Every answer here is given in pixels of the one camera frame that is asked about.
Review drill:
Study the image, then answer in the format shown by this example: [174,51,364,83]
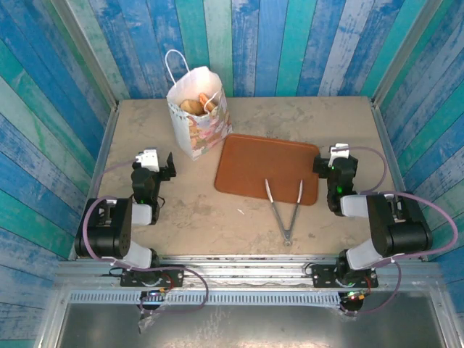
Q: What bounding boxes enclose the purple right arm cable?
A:
[340,146,458,316]

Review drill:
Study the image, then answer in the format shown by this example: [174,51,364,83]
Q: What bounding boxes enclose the white patterned paper bag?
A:
[165,49,233,160]

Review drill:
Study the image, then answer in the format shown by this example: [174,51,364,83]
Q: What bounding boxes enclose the grey metal shelf panel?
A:
[36,302,464,348]

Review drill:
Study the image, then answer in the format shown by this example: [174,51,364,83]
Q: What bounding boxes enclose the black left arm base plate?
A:
[119,266,185,288]

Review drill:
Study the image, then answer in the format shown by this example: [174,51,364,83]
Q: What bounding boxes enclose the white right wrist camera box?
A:
[328,143,352,160]

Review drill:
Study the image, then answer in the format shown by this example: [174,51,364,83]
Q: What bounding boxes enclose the clear plastic wrap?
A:
[136,307,160,334]

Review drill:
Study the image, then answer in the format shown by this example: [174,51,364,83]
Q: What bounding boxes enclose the metal kitchen tongs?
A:
[264,178,304,247]

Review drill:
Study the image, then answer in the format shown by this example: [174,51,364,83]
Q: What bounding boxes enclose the grey slotted cable duct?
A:
[68,291,344,308]

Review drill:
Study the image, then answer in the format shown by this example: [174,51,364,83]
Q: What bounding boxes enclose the aluminium mounting rail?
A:
[54,253,445,291]

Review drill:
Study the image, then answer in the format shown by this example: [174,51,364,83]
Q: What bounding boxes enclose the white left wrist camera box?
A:
[134,146,160,173]

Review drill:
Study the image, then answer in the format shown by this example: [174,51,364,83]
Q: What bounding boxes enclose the pale ridged pull-apart bread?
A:
[180,99,204,117]

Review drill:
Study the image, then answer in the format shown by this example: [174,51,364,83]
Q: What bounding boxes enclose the aluminium table side rail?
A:
[68,103,120,262]
[369,97,431,262]

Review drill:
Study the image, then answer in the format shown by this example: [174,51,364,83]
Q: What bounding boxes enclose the brown rectangular tray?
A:
[213,133,320,207]

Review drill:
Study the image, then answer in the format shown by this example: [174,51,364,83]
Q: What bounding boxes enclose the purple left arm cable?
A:
[82,159,210,315]

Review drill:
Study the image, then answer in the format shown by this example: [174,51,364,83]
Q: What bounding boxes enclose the grey metal corner post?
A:
[372,0,445,106]
[50,0,120,109]

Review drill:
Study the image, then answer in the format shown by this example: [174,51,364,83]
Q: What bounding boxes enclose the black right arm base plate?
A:
[311,263,378,289]

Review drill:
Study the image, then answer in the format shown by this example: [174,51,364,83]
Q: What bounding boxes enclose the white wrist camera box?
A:
[328,143,352,160]
[134,146,160,173]

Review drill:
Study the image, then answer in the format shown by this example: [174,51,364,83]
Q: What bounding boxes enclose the black round mount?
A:
[340,299,363,316]

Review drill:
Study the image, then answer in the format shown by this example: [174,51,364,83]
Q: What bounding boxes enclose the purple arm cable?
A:
[340,146,458,316]
[82,159,210,315]

